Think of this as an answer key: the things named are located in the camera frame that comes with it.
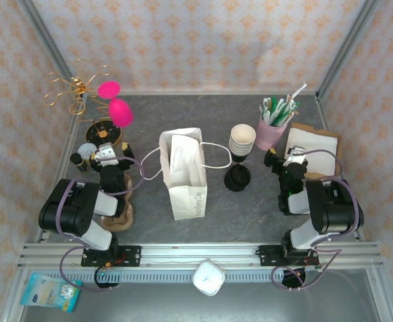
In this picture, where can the brown cardboard cup carrier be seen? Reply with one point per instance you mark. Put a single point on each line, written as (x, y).
(122, 224)

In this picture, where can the white printed paper gift bag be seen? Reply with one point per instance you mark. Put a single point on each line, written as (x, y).
(186, 188)

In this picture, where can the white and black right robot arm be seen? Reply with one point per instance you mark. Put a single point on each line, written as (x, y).
(334, 208)

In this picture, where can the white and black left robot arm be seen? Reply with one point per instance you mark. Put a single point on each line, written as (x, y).
(69, 208)

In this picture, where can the yellow tin can white lid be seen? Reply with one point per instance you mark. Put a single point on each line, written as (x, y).
(86, 151)

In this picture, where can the small dark bottle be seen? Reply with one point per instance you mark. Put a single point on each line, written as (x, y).
(79, 161)

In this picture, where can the pink ceramic straw holder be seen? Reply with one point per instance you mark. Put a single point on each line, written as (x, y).
(270, 137)

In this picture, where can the stack of black cup lids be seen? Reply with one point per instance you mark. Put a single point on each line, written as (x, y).
(237, 179)

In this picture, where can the stack of paper cups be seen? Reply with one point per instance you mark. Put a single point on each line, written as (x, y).
(242, 134)

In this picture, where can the white and green wrapped straw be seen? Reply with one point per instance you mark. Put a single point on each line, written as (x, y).
(295, 105)

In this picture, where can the pink plastic wine glass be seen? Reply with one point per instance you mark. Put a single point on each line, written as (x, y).
(109, 90)

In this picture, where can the long white wrapped straw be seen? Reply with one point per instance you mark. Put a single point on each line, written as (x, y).
(298, 91)

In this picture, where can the white square clock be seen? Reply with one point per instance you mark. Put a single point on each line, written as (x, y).
(208, 278)

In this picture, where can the aluminium table back rail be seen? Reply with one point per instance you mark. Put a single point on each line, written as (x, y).
(216, 92)

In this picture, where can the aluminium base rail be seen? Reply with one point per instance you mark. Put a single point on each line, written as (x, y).
(183, 255)

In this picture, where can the aluminium frame post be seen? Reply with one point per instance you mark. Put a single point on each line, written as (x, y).
(50, 47)
(347, 47)

